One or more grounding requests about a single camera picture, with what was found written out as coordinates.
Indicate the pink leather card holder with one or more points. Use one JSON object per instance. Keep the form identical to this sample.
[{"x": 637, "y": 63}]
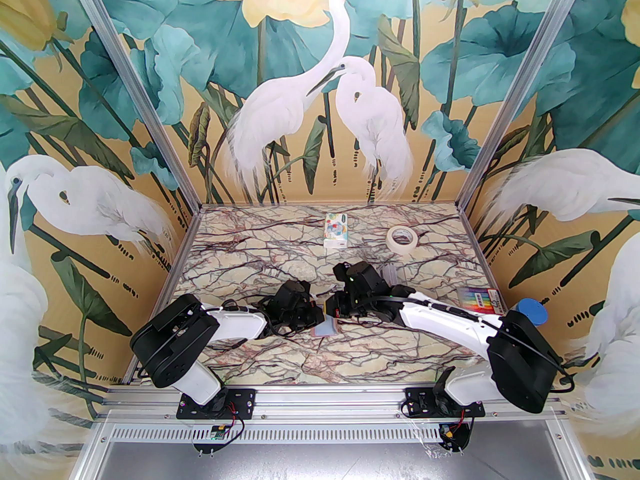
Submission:
[{"x": 325, "y": 329}]

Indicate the clear acrylic card stand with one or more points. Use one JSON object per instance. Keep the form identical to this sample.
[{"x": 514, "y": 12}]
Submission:
[{"x": 390, "y": 271}]

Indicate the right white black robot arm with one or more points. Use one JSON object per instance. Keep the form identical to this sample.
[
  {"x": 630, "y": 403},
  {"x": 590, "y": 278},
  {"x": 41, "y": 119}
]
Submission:
[{"x": 440, "y": 318}]

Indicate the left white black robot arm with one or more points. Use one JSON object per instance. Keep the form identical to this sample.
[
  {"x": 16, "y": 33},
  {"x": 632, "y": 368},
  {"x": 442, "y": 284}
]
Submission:
[{"x": 175, "y": 338}]

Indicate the cream masking tape roll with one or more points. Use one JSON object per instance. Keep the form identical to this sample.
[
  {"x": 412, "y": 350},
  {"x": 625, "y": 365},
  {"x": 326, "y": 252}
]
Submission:
[{"x": 402, "y": 250}]

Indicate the white patterned tissue pack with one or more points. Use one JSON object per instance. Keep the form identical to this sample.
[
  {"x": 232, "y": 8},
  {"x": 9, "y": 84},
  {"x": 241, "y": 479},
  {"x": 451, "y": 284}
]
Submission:
[{"x": 336, "y": 230}]

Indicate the colourful marker pen pack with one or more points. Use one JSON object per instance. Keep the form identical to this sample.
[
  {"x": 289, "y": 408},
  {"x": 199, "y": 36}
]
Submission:
[{"x": 480, "y": 299}]

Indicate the perforated metal strip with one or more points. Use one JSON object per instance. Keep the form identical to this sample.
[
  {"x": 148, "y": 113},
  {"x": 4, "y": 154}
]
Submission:
[{"x": 325, "y": 434}]

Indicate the small green circuit board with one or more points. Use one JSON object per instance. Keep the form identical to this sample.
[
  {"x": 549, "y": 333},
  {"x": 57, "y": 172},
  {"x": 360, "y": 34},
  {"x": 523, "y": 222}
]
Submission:
[{"x": 217, "y": 433}]

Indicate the grey metal sheet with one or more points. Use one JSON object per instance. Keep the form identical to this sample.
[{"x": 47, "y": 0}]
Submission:
[{"x": 325, "y": 463}]

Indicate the clear jar with blue lid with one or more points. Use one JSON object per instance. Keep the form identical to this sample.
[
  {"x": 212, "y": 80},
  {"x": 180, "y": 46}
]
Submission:
[{"x": 532, "y": 312}]

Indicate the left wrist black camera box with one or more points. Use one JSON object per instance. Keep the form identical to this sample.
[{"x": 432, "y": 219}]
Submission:
[{"x": 296, "y": 289}]

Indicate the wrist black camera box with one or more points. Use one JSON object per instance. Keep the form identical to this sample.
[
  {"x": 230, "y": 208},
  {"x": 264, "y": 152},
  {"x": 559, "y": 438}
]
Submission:
[
  {"x": 365, "y": 277},
  {"x": 296, "y": 289}
]

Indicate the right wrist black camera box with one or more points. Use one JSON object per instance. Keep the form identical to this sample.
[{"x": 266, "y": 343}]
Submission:
[{"x": 365, "y": 277}]

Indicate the aluminium frame rail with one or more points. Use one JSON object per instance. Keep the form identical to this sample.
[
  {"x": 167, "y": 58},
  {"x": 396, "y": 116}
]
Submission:
[{"x": 325, "y": 400}]

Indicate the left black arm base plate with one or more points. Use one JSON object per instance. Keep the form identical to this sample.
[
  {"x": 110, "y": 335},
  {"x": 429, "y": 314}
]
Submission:
[{"x": 240, "y": 400}]

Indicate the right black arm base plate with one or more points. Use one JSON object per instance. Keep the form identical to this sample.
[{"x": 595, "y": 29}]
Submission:
[{"x": 417, "y": 403}]

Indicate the black bracket with yellow connector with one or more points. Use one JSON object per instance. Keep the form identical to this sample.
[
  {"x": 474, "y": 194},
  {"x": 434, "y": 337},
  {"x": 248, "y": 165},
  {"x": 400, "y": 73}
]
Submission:
[{"x": 450, "y": 435}]

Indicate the aluminium frame post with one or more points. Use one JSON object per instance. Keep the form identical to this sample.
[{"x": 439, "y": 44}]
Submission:
[
  {"x": 140, "y": 88},
  {"x": 515, "y": 88}
]

